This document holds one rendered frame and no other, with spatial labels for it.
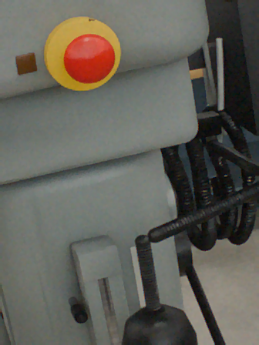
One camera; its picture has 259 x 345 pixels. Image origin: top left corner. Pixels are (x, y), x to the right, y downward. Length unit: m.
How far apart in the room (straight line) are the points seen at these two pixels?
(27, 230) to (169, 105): 0.19
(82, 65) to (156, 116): 0.19
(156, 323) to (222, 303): 3.38
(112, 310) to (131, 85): 0.22
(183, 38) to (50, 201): 0.23
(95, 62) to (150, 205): 0.28
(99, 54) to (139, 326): 0.27
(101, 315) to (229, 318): 3.16
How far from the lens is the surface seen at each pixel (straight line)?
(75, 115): 0.91
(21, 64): 0.79
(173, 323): 0.88
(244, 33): 1.29
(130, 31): 0.80
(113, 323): 0.98
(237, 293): 4.33
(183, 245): 1.13
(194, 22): 0.83
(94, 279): 0.95
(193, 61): 1.36
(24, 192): 0.96
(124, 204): 0.98
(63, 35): 0.77
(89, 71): 0.75
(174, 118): 0.93
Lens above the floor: 1.91
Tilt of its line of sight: 18 degrees down
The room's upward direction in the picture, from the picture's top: 9 degrees counter-clockwise
